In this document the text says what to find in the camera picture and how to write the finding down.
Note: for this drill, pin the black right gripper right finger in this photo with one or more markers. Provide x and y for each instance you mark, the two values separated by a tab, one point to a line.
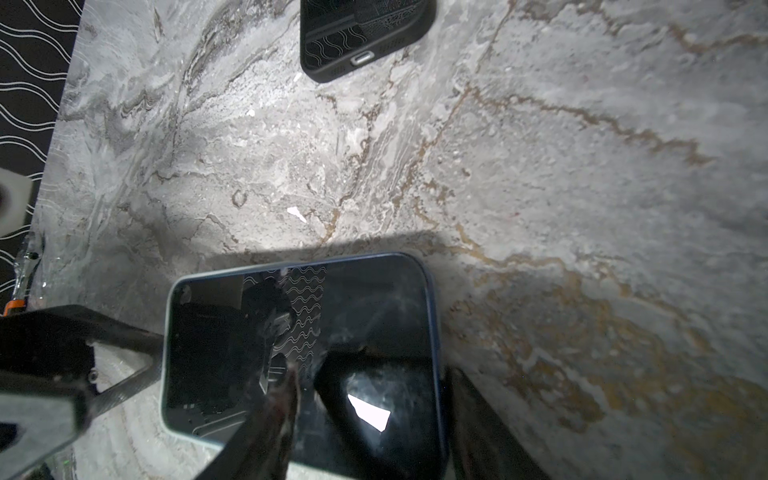
482	445

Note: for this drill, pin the dark blue smartphone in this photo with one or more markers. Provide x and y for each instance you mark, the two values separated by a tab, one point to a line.
379	376

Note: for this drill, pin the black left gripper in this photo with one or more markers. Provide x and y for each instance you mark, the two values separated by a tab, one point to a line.
47	358

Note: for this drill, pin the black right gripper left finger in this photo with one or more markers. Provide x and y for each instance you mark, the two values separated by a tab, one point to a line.
261	447

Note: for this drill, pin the orange handled tool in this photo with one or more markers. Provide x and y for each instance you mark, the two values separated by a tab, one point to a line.
25	267

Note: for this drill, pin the white smartphone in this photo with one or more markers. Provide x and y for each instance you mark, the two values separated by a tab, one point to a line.
338	37

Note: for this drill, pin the light blue phone case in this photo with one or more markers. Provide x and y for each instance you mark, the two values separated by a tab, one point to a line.
230	337

